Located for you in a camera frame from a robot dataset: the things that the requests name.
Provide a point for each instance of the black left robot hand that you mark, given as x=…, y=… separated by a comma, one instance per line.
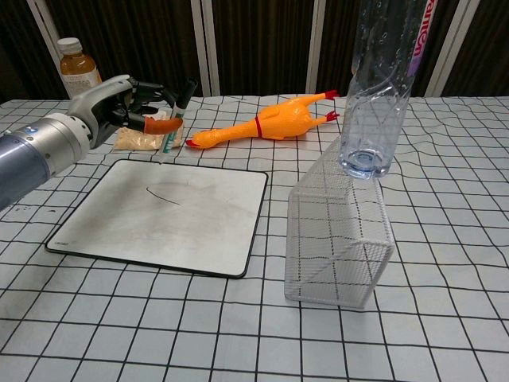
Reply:
x=93, y=103

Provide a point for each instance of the green white whiteboard marker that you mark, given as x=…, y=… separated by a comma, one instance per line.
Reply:
x=190, y=89

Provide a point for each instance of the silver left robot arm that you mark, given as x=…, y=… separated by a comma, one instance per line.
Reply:
x=24, y=163

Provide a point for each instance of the black-framed whiteboard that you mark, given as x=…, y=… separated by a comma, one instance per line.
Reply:
x=167, y=231

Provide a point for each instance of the orange juice bottle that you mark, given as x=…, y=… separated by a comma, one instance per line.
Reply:
x=77, y=67

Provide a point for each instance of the clear snack bag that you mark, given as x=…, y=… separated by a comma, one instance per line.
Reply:
x=135, y=141

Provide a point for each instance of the dark brown curtain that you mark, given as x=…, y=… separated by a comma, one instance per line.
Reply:
x=139, y=40

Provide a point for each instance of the yellow rubber chicken toy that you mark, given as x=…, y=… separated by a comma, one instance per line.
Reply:
x=278, y=119

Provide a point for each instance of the white black checkered tablecloth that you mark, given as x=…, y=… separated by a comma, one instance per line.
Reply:
x=159, y=326

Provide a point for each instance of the clear plastic water bottle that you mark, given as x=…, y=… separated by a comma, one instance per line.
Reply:
x=374, y=119

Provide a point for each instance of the white screen frame post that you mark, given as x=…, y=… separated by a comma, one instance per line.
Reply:
x=453, y=47
x=316, y=47
x=43, y=28
x=208, y=47

